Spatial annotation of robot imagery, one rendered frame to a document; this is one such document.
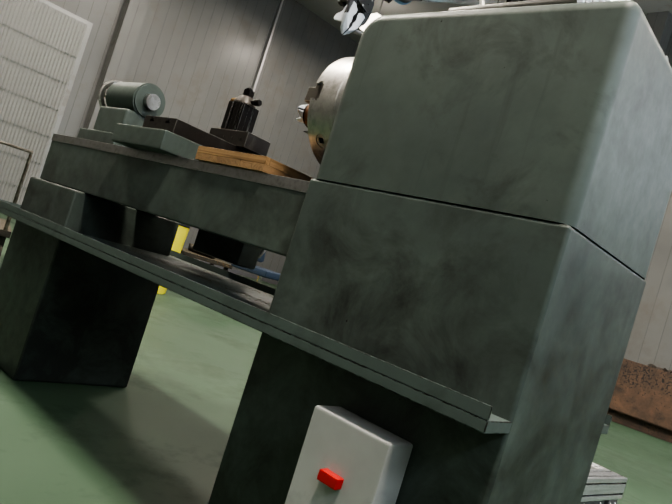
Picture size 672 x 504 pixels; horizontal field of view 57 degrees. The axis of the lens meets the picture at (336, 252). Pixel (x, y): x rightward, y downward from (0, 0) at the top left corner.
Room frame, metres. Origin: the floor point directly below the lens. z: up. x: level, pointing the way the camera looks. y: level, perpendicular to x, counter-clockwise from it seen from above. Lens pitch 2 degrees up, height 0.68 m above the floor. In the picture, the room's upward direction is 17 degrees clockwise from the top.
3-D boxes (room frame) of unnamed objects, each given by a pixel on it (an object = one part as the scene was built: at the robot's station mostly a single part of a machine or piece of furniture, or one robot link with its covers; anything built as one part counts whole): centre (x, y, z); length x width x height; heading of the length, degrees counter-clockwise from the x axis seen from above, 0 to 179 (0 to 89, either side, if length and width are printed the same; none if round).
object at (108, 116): (2.40, 0.93, 1.01); 0.30 x 0.20 x 0.29; 48
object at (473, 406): (1.84, 0.30, 0.55); 2.10 x 0.60 x 0.02; 48
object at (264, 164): (1.78, 0.23, 0.88); 0.36 x 0.30 x 0.04; 138
